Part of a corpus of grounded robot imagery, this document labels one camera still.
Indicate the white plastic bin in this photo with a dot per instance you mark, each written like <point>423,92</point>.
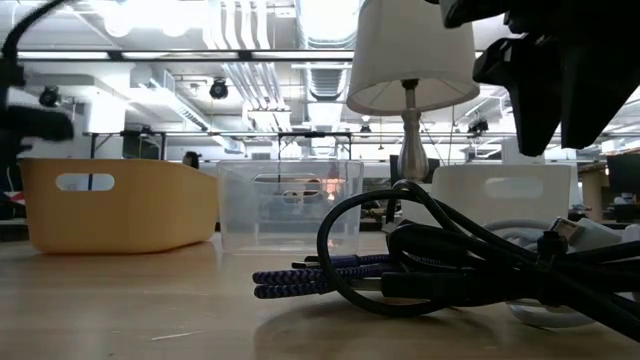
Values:
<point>465,200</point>

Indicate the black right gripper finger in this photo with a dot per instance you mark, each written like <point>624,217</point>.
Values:
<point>537,110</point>
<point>592,100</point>

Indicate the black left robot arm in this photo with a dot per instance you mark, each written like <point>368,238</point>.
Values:
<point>30,124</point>

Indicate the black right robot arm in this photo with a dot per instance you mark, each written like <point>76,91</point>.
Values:
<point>600,20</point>

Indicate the black computer monitor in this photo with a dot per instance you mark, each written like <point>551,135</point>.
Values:
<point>624,172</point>

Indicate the person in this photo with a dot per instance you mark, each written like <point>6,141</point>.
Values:
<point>191,159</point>

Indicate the table lamp with white shade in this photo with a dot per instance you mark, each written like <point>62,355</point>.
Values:
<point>410,50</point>

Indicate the orange plastic bin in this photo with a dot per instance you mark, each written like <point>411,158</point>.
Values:
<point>125,215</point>

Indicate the clear plastic bin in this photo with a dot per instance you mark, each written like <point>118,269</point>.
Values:
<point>250,220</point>

